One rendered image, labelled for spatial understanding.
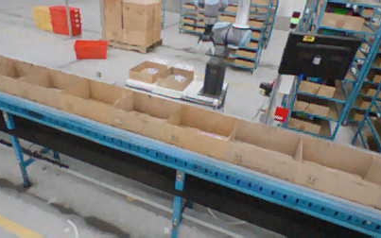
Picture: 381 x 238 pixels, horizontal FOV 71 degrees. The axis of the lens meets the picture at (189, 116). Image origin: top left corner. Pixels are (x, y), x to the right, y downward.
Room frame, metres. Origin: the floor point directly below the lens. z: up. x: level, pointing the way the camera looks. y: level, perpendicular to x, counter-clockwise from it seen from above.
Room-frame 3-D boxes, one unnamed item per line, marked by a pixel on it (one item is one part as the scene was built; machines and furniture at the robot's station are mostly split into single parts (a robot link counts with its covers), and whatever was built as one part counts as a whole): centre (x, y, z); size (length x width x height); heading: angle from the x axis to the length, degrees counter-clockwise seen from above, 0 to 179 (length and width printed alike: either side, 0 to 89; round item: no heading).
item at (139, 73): (2.77, 0.50, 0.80); 0.38 x 0.28 x 0.10; 162
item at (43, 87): (1.77, 1.03, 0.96); 0.39 x 0.29 x 0.17; 72
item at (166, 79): (2.66, 0.18, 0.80); 0.38 x 0.28 x 0.10; 164
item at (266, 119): (1.99, -0.66, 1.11); 0.12 x 0.05 x 0.88; 72
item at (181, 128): (1.41, -0.09, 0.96); 0.39 x 0.29 x 0.17; 72
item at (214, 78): (2.51, -0.21, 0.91); 0.26 x 0.26 x 0.33; 75
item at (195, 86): (2.70, 0.15, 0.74); 1.00 x 0.58 x 0.03; 75
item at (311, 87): (2.50, -1.21, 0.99); 0.40 x 0.30 x 0.10; 159
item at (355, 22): (2.50, -1.20, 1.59); 0.40 x 0.30 x 0.10; 162
